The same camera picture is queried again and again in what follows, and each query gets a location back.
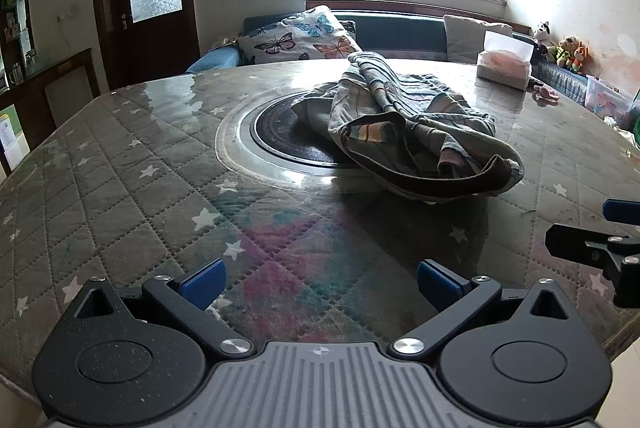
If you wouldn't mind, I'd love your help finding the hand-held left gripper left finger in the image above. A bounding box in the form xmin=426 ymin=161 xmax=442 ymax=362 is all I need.
xmin=60 ymin=258 xmax=257 ymax=361

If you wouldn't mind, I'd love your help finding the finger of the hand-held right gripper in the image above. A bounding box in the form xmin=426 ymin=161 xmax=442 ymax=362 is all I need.
xmin=545 ymin=222 xmax=640 ymax=267
xmin=602 ymin=199 xmax=640 ymax=224

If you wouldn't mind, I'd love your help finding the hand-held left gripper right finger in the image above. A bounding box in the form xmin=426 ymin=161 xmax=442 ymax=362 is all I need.
xmin=387 ymin=258 xmax=581 ymax=361

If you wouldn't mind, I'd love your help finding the pastel striped towel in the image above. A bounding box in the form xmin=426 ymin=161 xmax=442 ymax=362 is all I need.
xmin=290 ymin=50 xmax=525 ymax=201

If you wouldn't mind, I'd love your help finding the clear plastic storage box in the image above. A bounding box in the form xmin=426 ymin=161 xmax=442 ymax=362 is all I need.
xmin=584 ymin=75 xmax=635 ymax=118

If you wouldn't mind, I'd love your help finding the pink toy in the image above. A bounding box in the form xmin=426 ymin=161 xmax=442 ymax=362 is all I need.
xmin=529 ymin=80 xmax=562 ymax=107

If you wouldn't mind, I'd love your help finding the orange plush toy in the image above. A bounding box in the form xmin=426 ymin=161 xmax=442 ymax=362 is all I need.
xmin=570 ymin=43 xmax=592 ymax=75

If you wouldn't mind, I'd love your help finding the round black induction cooktop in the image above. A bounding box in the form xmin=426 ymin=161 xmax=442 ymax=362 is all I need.
xmin=215 ymin=85 xmax=381 ymax=186

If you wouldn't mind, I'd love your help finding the tissue box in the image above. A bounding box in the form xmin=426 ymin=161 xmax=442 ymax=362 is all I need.
xmin=475 ymin=30 xmax=536 ymax=91

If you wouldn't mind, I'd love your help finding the black and white plush dog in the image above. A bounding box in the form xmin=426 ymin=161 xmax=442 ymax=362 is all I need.
xmin=532 ymin=20 xmax=554 ymax=55

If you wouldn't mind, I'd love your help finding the grey pillow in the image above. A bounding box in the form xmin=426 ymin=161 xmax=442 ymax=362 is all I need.
xmin=442 ymin=14 xmax=513 ymax=64

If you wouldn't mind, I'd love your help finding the dark wooden cabinet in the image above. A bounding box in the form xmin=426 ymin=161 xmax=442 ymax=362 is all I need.
xmin=0 ymin=0 xmax=98 ymax=174

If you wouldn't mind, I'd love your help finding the blue sofa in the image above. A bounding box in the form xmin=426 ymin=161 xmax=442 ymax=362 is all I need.
xmin=185 ymin=10 xmax=588 ymax=106

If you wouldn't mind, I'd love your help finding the butterfly print pillow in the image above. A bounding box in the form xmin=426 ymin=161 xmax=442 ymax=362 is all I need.
xmin=237 ymin=5 xmax=363 ymax=66

